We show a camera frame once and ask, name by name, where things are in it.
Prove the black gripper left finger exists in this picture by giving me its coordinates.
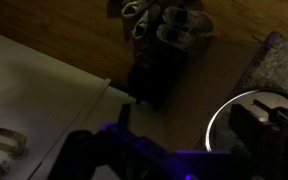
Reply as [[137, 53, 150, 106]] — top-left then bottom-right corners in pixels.
[[47, 103, 142, 180]]

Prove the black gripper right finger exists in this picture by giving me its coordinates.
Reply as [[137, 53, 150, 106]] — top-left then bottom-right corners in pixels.
[[228, 103, 288, 180]]

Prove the white door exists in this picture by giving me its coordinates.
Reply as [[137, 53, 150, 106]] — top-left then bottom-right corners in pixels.
[[0, 28, 112, 180]]

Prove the white sneaker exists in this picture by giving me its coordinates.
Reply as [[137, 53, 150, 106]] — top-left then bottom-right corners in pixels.
[[162, 6, 215, 34], [156, 23, 208, 54], [131, 3, 162, 41], [121, 0, 152, 18]]

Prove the metal deadbolt knob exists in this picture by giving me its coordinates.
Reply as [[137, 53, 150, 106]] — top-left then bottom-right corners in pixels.
[[0, 159, 11, 178]]

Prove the metal lever door handle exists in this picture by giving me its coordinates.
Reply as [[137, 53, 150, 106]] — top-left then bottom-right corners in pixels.
[[0, 126, 29, 160]]

